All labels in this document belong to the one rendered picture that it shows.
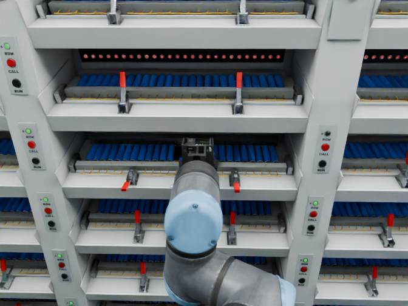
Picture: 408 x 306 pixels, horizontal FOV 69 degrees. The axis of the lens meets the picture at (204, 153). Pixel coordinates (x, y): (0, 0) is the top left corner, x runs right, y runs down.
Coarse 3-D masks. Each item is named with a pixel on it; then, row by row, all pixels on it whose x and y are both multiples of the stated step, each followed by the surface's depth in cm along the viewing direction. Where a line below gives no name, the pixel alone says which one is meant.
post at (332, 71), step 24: (336, 48) 61; (360, 48) 61; (312, 72) 66; (336, 72) 63; (336, 96) 65; (312, 120) 68; (336, 120) 67; (312, 144) 70; (336, 144) 70; (312, 168) 72; (336, 168) 72; (312, 192) 75; (288, 216) 84; (312, 240) 81; (288, 264) 85; (312, 264) 84; (312, 288) 88
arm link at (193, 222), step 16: (192, 176) 52; (208, 176) 54; (176, 192) 49; (192, 192) 47; (208, 192) 48; (176, 208) 45; (192, 208) 44; (208, 208) 45; (176, 224) 45; (192, 224) 45; (208, 224) 45; (176, 240) 46; (192, 240) 46; (208, 240) 46
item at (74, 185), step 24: (72, 144) 82; (288, 144) 84; (72, 168) 79; (288, 168) 77; (72, 192) 78; (96, 192) 77; (120, 192) 77; (144, 192) 77; (168, 192) 77; (240, 192) 76; (264, 192) 76; (288, 192) 76
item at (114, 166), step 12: (84, 168) 79; (96, 168) 79; (108, 168) 79; (120, 168) 79; (144, 168) 79; (156, 168) 79; (168, 168) 79; (228, 168) 78; (240, 168) 78; (252, 168) 78; (264, 168) 78; (276, 168) 78
